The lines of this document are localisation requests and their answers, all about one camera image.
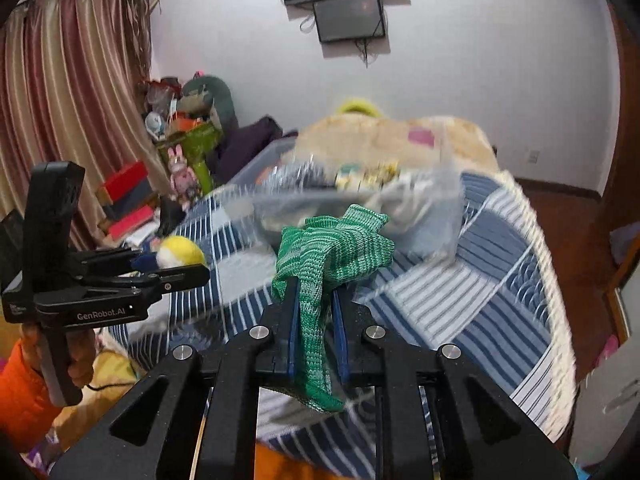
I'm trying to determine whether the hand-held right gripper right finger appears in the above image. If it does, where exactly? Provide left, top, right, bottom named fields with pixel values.
left=331, top=289, right=577, bottom=480

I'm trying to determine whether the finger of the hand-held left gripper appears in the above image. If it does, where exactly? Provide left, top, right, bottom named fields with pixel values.
left=74, top=247, right=152, bottom=280
left=80, top=264, right=211, bottom=307

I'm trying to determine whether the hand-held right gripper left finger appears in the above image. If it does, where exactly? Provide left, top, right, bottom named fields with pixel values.
left=50, top=279, right=301, bottom=480

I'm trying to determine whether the yellow white plush ball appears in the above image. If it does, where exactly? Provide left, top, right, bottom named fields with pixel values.
left=134, top=235, right=207, bottom=273

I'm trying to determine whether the green knitted sock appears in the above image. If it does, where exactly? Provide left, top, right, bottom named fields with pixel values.
left=271, top=203, right=396, bottom=414

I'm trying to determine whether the clear plastic storage box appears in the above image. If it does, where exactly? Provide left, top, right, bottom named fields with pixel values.
left=220, top=137, right=467, bottom=263

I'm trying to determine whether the person's left forearm orange sleeve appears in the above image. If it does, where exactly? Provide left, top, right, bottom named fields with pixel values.
left=0, top=339, right=63, bottom=457

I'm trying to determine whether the person's left hand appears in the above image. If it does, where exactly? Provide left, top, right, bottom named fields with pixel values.
left=21, top=325, right=97, bottom=392

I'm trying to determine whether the red flat box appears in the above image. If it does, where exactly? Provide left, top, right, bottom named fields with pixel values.
left=97, top=161, right=151, bottom=203
left=106, top=204, right=157, bottom=242

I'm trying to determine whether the pink bunny doll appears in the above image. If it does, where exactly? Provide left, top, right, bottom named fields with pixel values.
left=167, top=146, right=202, bottom=206

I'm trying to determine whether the yellow cloth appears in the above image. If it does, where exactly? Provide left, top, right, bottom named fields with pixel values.
left=50, top=347, right=151, bottom=453

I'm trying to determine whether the green cardboard box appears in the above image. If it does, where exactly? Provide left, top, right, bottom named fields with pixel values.
left=157, top=125, right=223, bottom=196

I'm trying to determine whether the person's orange clothing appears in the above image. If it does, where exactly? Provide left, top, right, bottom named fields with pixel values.
left=252, top=442, right=346, bottom=480

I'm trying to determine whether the blue striped quilt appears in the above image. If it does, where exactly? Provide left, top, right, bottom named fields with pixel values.
left=107, top=170, right=576, bottom=476

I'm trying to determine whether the striped pink curtain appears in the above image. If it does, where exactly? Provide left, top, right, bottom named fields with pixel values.
left=0, top=0, right=168, bottom=251

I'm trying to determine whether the dark purple clothing pile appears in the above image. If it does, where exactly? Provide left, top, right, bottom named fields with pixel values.
left=207, top=116, right=298, bottom=186

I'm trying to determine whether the grey green dinosaur plush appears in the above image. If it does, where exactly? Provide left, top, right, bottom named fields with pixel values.
left=181, top=75, right=240, bottom=133

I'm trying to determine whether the beige fleece blanket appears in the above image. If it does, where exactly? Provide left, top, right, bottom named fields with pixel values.
left=295, top=112, right=498, bottom=173

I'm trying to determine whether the yellow green plush toy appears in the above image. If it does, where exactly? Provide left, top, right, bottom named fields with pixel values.
left=336, top=98, right=385, bottom=119

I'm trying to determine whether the wooden furniture edge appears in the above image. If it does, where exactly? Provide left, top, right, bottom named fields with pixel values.
left=602, top=240, right=640, bottom=346

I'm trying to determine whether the black hanging cable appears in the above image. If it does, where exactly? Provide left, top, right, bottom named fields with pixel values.
left=354, top=37, right=381, bottom=68

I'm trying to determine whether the small black wall monitor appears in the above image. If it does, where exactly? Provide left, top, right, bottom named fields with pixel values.
left=313, top=0, right=387, bottom=44

